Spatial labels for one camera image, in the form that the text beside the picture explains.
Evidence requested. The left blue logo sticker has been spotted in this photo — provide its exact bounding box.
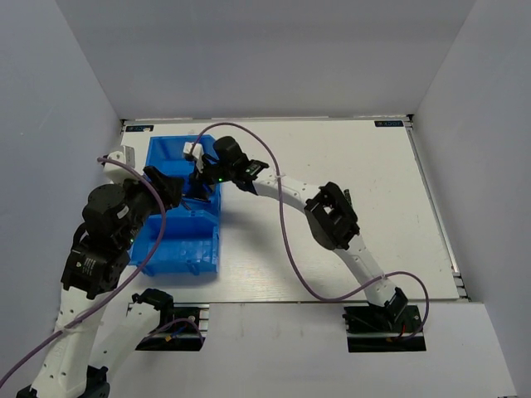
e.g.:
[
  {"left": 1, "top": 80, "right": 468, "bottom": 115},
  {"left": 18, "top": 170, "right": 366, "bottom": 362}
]
[{"left": 125, "top": 124, "right": 154, "bottom": 133}]

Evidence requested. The right blue logo sticker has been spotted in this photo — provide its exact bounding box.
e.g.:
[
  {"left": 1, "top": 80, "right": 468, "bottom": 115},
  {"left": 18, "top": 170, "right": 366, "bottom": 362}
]
[{"left": 374, "top": 120, "right": 404, "bottom": 128}]

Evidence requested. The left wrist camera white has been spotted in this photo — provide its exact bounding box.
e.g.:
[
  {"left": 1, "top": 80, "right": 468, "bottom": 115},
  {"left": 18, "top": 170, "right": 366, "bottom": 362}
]
[{"left": 98, "top": 145, "right": 139, "bottom": 185}]

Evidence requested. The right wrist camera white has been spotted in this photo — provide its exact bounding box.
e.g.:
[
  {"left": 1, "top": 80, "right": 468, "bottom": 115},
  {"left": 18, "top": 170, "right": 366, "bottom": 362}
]
[{"left": 183, "top": 142, "right": 204, "bottom": 173}]

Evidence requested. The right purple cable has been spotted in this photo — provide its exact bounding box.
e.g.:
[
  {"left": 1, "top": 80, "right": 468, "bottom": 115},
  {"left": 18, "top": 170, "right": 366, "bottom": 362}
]
[{"left": 194, "top": 122, "right": 431, "bottom": 341}]

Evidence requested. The blue three-compartment bin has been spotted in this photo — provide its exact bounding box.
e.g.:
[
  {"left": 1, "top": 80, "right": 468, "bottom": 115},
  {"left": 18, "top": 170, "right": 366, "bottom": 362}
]
[{"left": 142, "top": 135, "right": 222, "bottom": 277}]

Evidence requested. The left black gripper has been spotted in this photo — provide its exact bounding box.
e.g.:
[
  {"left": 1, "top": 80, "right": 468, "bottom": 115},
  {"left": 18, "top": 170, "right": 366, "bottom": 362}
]
[{"left": 113, "top": 164, "right": 186, "bottom": 247}]

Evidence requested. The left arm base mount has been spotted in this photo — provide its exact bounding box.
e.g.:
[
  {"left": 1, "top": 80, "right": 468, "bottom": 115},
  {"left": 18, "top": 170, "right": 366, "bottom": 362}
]
[{"left": 128, "top": 288, "right": 210, "bottom": 352}]

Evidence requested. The blue logo sticker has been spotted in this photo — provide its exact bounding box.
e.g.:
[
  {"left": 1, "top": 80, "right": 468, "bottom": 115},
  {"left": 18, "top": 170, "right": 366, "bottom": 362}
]
[
  {"left": 374, "top": 120, "right": 404, "bottom": 128},
  {"left": 125, "top": 124, "right": 154, "bottom": 133}
]

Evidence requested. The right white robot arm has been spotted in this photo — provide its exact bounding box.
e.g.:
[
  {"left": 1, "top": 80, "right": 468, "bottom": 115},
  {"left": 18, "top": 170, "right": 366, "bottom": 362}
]
[{"left": 183, "top": 136, "right": 408, "bottom": 331}]

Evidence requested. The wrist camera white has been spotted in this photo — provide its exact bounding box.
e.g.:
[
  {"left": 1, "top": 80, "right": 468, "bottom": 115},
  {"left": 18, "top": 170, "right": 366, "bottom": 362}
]
[
  {"left": 98, "top": 145, "right": 139, "bottom": 185},
  {"left": 183, "top": 142, "right": 204, "bottom": 173}
]

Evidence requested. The green black precision screwdriver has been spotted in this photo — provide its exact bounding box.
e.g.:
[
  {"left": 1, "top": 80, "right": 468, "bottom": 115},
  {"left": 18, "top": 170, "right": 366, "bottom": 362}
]
[{"left": 343, "top": 189, "right": 353, "bottom": 206}]

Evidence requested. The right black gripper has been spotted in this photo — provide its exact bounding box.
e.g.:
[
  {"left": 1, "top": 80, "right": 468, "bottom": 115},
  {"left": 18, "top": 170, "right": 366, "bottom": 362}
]
[{"left": 187, "top": 155, "right": 236, "bottom": 200}]

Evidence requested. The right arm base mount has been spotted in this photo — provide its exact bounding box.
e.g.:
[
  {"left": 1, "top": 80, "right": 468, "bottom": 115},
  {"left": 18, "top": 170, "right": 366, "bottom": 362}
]
[{"left": 343, "top": 305, "right": 426, "bottom": 353}]

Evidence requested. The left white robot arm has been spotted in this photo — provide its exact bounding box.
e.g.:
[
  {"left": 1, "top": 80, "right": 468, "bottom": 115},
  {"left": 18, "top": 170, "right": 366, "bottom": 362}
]
[{"left": 17, "top": 166, "right": 184, "bottom": 397}]

